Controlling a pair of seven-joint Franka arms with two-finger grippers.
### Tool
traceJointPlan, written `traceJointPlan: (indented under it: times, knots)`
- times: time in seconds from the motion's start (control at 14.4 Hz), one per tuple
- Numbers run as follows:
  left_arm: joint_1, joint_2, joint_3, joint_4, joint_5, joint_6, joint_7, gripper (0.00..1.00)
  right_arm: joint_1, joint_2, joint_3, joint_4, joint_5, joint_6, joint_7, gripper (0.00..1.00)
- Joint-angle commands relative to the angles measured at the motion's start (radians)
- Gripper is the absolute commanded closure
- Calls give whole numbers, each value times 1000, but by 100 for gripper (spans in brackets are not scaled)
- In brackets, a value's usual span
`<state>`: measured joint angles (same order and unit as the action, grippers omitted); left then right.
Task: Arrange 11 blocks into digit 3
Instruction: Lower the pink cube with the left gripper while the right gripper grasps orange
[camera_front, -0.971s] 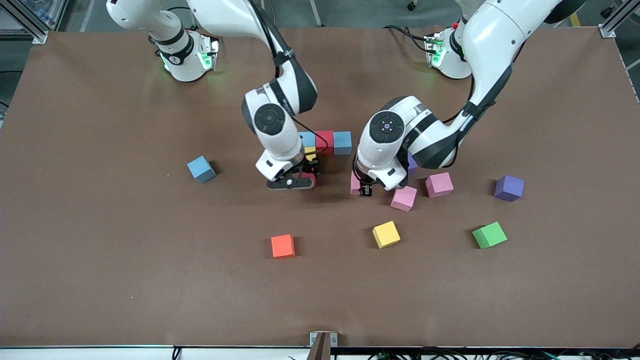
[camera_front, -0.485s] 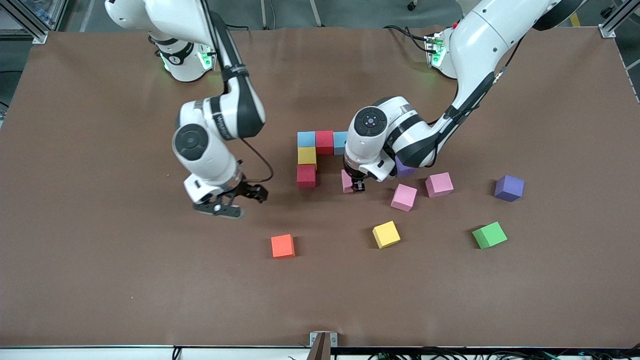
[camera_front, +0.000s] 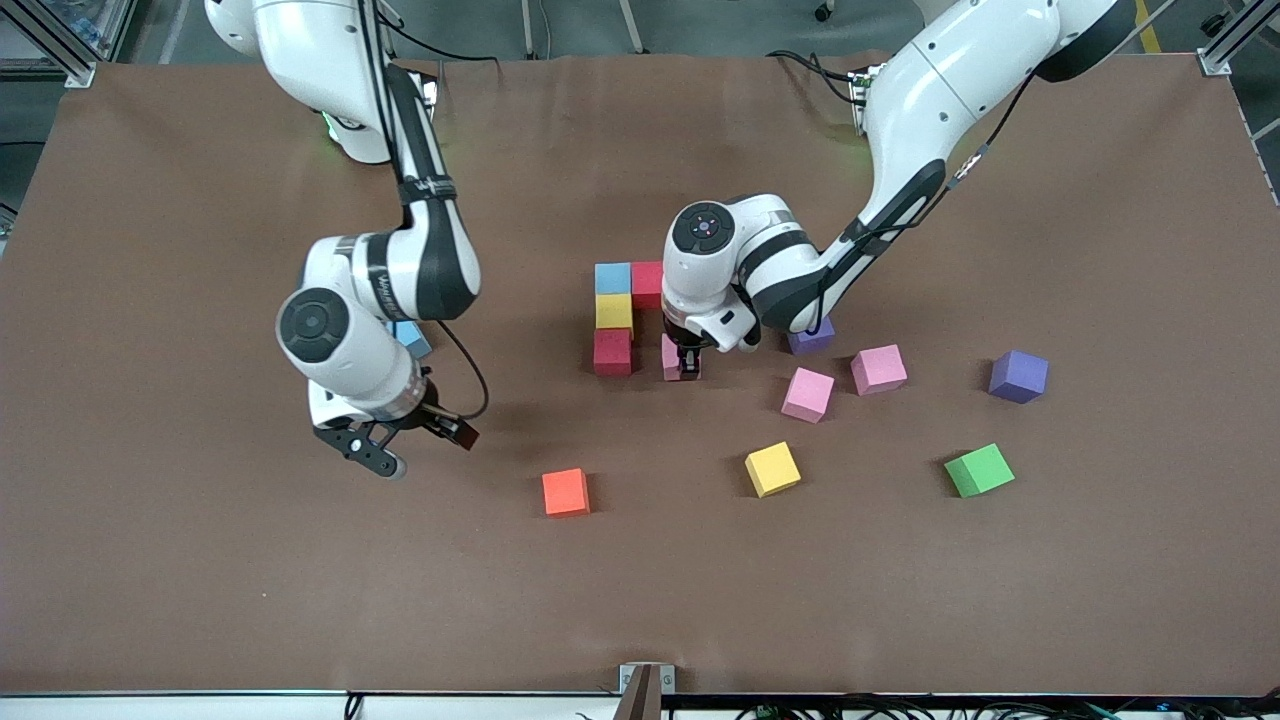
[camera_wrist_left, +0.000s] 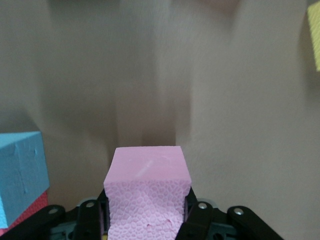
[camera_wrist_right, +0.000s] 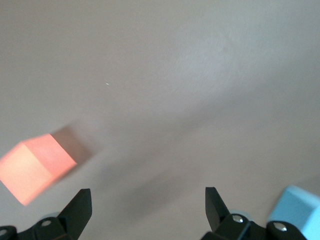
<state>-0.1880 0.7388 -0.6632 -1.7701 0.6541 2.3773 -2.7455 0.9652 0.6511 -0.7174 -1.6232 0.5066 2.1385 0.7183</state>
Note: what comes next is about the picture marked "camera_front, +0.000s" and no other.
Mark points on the pink foam cube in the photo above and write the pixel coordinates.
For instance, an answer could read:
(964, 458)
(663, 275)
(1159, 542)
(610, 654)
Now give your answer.
(669, 358)
(807, 394)
(878, 368)

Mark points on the purple foam cube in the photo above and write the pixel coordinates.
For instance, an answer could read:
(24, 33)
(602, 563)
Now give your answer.
(1018, 375)
(814, 340)

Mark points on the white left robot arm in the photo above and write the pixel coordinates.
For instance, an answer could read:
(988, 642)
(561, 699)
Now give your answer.
(940, 80)

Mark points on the orange foam cube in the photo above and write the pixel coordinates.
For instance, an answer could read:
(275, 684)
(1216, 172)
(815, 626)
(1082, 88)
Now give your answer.
(565, 491)

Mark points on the yellow foam cube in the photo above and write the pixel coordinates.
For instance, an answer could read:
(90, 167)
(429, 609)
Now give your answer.
(772, 468)
(614, 311)

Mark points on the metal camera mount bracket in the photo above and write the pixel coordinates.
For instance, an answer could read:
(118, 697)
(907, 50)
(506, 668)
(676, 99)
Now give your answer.
(640, 690)

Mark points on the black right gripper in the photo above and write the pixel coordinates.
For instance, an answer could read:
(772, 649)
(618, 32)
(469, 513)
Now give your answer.
(430, 417)

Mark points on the green foam cube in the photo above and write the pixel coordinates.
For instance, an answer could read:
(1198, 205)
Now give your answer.
(979, 470)

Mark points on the brown table mat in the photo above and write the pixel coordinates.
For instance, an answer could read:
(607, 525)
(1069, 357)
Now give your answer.
(250, 560)

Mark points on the red foam cube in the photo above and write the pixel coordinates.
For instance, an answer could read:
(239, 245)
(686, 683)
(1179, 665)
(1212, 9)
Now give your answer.
(612, 352)
(647, 285)

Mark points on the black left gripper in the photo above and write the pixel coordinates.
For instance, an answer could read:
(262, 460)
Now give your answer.
(689, 355)

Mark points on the blue foam cube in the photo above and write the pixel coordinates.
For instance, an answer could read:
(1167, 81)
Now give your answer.
(416, 342)
(612, 278)

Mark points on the white stand leg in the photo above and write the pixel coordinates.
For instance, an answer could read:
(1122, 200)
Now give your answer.
(632, 30)
(528, 30)

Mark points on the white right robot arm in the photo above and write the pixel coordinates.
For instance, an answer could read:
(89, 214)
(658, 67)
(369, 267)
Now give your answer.
(340, 50)

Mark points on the aluminium frame post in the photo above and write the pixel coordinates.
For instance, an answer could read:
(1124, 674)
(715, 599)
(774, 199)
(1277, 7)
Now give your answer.
(60, 55)
(1225, 50)
(115, 25)

